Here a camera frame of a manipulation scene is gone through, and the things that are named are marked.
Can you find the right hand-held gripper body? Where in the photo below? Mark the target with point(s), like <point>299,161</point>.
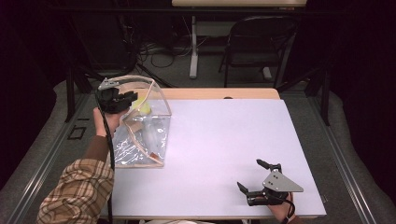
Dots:
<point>278,185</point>

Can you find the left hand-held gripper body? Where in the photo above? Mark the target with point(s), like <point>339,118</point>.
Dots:
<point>110,98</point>

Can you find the yellow shuttlecock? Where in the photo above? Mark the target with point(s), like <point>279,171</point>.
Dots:
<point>144,107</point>

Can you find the transparent bag with beige trim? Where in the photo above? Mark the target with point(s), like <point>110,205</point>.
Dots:
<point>146,140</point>

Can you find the person's right hand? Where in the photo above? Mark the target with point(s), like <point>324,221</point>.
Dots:
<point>280,210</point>

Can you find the person's left hand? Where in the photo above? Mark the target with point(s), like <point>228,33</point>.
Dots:
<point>107,123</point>

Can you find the black tripod leg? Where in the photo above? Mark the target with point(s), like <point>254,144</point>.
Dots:
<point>152,76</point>

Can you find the black metal stand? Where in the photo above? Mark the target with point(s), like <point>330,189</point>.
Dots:
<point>70,93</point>
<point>325,96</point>

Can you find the white table mat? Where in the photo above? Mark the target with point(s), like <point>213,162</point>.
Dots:
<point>224,140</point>

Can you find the desk with white leg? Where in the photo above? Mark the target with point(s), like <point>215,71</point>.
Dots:
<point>193,46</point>

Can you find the wooden table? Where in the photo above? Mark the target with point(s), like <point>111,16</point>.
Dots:
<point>218,93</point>

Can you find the black folding chair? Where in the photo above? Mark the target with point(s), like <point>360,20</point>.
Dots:
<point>258,40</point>

